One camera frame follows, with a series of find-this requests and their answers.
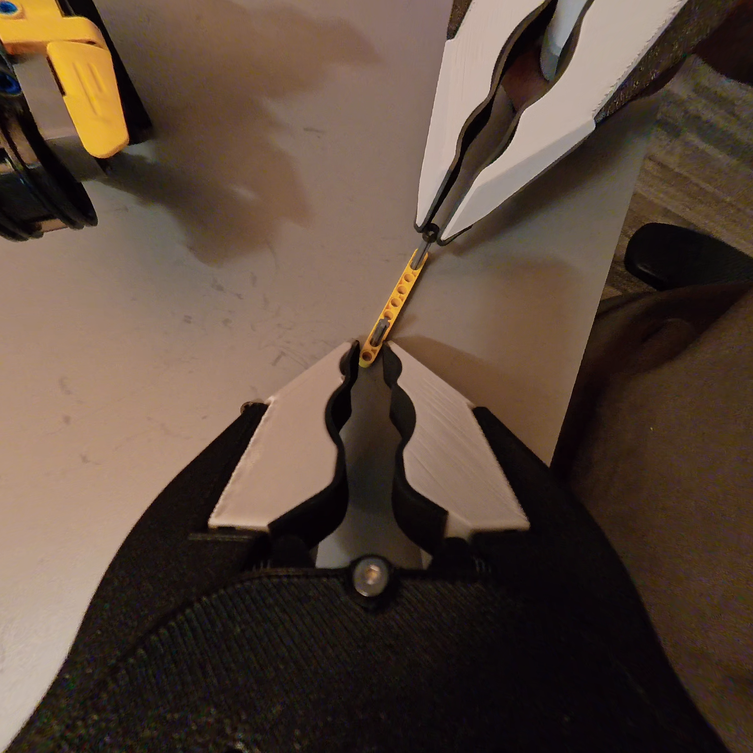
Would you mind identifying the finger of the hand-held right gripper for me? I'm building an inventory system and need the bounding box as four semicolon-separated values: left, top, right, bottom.
415;0;557;231
438;0;689;247

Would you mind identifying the black chair armrest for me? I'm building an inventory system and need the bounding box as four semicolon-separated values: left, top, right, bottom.
624;222;753;292

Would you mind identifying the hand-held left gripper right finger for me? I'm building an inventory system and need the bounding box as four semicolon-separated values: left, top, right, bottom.
381;341;531;561

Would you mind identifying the yellow perforated toy beam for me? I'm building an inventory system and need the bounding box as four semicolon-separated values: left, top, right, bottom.
360;250;430;368

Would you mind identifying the yellow and black toy vehicle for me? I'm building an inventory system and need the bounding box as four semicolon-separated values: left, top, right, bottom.
0;0;154;242

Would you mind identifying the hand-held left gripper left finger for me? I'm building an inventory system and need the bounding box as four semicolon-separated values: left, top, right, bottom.
207;340;361;558

